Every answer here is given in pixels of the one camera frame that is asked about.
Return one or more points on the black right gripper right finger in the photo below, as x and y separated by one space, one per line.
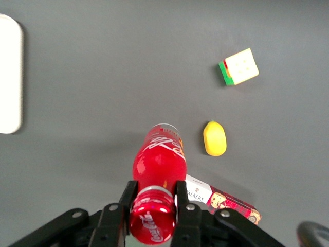
189 226

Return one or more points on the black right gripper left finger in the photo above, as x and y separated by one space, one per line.
113 226

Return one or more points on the red coke bottle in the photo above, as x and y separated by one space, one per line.
159 164

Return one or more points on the pale pink plastic tray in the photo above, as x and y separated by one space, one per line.
10 74

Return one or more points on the red Walkers cookie box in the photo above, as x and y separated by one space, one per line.
226 203

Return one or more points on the yellow lemon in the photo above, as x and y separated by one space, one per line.
214 139

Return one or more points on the colourful puzzle cube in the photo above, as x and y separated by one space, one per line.
241 67

